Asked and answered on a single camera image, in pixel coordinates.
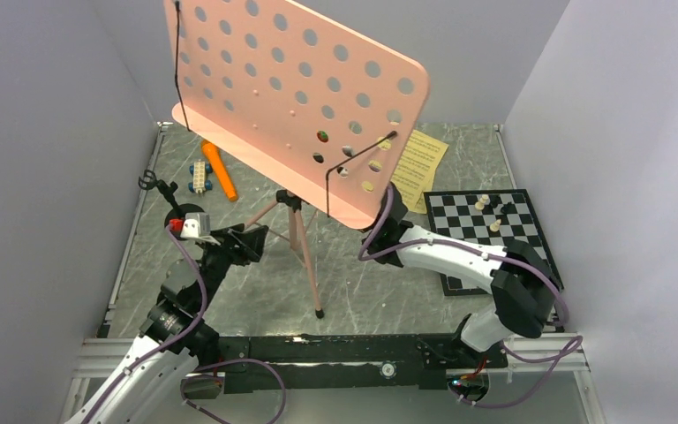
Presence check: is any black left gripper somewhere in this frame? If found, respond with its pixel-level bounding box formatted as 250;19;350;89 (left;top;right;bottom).
197;224;267;309

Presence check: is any yellow sheet music page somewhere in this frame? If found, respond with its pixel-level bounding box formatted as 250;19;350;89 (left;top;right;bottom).
391;130;448;215

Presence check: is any orange toy microphone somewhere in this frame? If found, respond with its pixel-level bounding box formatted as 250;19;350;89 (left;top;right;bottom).
200;140;238;202

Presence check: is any black microphone stand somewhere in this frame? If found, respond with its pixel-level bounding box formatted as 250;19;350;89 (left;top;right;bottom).
138;169;204;239

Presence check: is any pink music stand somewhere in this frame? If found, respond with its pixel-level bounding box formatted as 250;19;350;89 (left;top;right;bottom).
163;0;431;320

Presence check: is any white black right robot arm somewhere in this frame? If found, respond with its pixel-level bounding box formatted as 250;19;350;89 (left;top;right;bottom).
358;185;564;367

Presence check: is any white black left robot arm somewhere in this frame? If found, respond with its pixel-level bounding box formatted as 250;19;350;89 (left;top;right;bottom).
69;218;268;423

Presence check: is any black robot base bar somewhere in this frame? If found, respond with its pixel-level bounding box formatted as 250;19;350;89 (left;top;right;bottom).
197;334;508;394

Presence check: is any white blue toy car chassis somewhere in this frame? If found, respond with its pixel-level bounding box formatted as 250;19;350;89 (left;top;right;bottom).
188;160;213;194

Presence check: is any white chess piece upper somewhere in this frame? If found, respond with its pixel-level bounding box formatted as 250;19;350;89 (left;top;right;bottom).
474;194;490;211

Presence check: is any white chess piece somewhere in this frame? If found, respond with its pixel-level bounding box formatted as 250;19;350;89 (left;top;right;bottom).
489;219;501;232
474;194;490;211

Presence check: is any black white chessboard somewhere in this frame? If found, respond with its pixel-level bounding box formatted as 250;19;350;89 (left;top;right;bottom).
424;189;560;276

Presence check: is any white chess piece lower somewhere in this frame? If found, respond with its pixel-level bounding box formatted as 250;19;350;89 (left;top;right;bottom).
489;219;501;232

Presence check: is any black chess piece left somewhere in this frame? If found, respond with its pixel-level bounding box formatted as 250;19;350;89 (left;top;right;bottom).
486;194;501;212

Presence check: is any black chess piece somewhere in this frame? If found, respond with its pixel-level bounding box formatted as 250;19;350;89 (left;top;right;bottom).
500;202;516;215
486;194;501;212

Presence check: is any black chess piece right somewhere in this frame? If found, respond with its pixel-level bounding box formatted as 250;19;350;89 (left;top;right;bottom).
500;202;516;215

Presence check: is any colourful toy block vehicle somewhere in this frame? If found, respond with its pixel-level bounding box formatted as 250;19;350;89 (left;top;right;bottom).
316;131;329;143

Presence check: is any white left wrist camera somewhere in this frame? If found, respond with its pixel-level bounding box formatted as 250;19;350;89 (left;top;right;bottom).
168;212;218;245

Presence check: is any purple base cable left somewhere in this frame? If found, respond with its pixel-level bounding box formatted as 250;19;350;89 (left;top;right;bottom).
179;358;288;424

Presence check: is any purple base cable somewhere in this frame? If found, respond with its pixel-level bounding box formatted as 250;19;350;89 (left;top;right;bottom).
455;334;584;411
179;358;288;424

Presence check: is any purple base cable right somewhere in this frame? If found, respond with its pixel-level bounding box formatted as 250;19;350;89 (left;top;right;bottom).
455;334;584;411

